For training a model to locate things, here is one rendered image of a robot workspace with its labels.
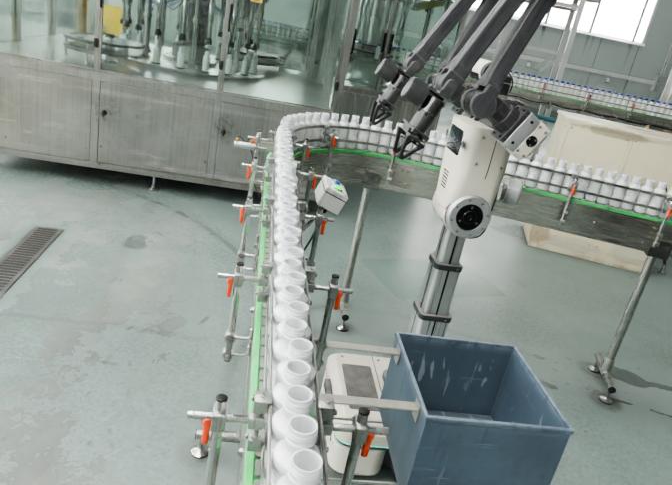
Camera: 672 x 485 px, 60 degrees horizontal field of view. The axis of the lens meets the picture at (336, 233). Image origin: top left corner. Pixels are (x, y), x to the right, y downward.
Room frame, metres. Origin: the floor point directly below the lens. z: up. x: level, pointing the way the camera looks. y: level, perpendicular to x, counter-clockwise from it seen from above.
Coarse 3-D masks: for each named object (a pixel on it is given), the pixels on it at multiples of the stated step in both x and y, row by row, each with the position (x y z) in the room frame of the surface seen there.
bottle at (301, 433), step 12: (300, 420) 0.60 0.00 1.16; (312, 420) 0.59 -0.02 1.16; (288, 432) 0.57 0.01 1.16; (300, 432) 0.60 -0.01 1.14; (312, 432) 0.57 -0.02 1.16; (276, 444) 0.59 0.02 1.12; (288, 444) 0.57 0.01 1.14; (300, 444) 0.56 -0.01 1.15; (312, 444) 0.57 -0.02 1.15; (276, 456) 0.57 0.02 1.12; (288, 456) 0.56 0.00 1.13; (276, 468) 0.56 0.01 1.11; (276, 480) 0.56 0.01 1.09
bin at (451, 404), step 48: (432, 336) 1.26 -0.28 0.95; (384, 384) 1.24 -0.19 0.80; (432, 384) 1.26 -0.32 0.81; (480, 384) 1.28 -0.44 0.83; (528, 384) 1.18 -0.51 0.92; (432, 432) 0.95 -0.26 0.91; (480, 432) 0.96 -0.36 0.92; (528, 432) 0.98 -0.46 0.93; (336, 480) 0.97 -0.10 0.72; (432, 480) 0.95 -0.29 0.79; (480, 480) 0.97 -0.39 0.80; (528, 480) 0.99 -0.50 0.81
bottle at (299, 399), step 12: (288, 396) 0.63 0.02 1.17; (300, 396) 0.66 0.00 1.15; (312, 396) 0.64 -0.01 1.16; (288, 408) 0.63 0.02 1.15; (300, 408) 0.62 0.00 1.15; (276, 420) 0.63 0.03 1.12; (288, 420) 0.62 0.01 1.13; (276, 432) 0.62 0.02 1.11; (264, 468) 0.63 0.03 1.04; (264, 480) 0.62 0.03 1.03
